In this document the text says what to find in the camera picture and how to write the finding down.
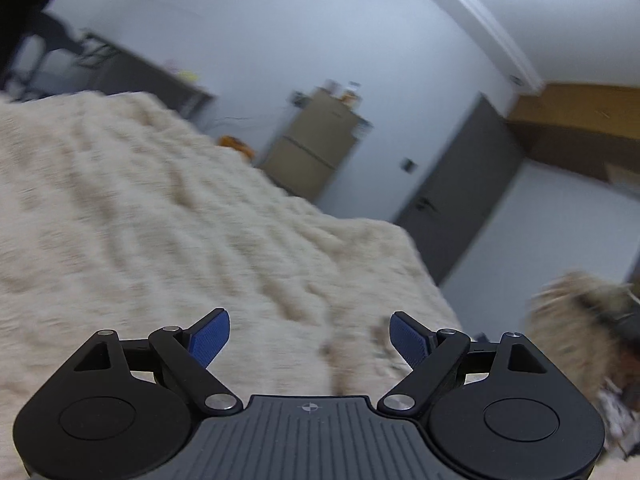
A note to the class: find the grey folding table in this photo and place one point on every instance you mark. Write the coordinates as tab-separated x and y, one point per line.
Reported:
150	72

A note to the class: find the pink box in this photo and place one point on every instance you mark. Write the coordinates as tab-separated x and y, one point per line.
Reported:
332	86

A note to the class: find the orange box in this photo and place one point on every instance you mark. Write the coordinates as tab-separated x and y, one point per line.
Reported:
235	146

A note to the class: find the dark wall socket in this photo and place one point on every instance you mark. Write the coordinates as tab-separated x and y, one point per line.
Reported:
299	98

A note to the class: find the black wall switch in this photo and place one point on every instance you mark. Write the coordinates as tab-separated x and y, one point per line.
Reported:
408	165

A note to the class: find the beige refrigerator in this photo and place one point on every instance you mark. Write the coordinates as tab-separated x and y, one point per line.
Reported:
310	150

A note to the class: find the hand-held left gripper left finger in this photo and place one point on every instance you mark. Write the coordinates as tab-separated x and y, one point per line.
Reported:
210	337

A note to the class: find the grey door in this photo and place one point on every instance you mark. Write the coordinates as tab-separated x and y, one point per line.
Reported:
460	195

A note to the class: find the yellow tissue box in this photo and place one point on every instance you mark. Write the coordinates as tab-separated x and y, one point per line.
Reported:
187	76

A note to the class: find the glass jar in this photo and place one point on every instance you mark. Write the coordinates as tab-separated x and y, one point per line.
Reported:
349	97

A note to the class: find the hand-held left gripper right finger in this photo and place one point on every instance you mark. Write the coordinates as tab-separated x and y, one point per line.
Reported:
407	340

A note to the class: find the cream fluffy blanket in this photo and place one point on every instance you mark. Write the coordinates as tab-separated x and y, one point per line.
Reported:
125	235

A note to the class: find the dark grey chair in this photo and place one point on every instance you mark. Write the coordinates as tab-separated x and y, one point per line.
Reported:
50	25

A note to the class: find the dog print cream garment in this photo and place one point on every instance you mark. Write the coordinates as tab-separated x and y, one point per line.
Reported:
555	330

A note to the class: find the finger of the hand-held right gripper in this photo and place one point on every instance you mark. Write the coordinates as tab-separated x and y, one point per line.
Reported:
602	310

